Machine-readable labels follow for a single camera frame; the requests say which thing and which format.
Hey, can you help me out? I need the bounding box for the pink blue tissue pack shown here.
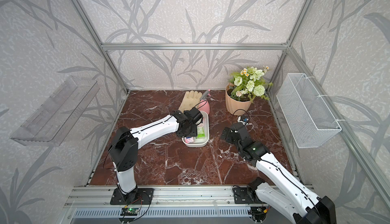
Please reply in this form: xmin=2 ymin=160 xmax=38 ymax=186
xmin=184 ymin=137 xmax=195 ymax=144

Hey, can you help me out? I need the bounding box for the white plastic storage box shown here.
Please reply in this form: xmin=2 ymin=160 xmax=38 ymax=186
xmin=182 ymin=111 xmax=210 ymax=148

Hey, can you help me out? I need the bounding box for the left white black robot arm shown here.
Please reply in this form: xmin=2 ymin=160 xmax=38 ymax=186
xmin=108 ymin=107 xmax=203 ymax=195

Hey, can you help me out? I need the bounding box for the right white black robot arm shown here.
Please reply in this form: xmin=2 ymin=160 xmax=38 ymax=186
xmin=221 ymin=123 xmax=337 ymax=224

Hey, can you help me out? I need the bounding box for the beige rubber glove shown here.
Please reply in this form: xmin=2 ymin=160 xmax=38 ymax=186
xmin=178 ymin=91 xmax=202 ymax=112

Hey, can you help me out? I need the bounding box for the pink spray bottle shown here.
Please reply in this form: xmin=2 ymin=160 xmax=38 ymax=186
xmin=198 ymin=89 xmax=210 ymax=114

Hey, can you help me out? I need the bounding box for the terracotta pot with flowers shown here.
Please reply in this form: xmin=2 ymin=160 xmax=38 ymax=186
xmin=225 ymin=66 xmax=273 ymax=115

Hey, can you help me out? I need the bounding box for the left green circuit board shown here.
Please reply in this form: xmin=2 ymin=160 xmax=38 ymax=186
xmin=120 ymin=207 xmax=140 ymax=216

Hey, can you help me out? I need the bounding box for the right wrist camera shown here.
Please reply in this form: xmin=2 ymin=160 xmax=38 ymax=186
xmin=237 ymin=115 xmax=250 ymax=125

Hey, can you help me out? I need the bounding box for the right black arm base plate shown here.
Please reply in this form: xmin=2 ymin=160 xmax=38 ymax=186
xmin=232 ymin=185 xmax=263 ymax=204

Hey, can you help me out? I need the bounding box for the white wire mesh basket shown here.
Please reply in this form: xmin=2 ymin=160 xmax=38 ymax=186
xmin=276 ymin=73 xmax=342 ymax=149

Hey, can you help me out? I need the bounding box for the right circuit board with wires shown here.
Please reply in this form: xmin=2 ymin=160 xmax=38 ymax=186
xmin=248 ymin=206 xmax=270 ymax=222

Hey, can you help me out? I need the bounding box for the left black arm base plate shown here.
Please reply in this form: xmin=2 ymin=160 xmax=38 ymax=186
xmin=110 ymin=187 xmax=154 ymax=205

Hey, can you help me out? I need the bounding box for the aluminium front rail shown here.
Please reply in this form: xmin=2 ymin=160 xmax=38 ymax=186
xmin=64 ymin=185 xmax=236 ymax=208

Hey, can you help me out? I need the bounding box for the clear acrylic wall shelf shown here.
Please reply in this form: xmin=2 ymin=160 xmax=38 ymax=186
xmin=10 ymin=76 xmax=100 ymax=147

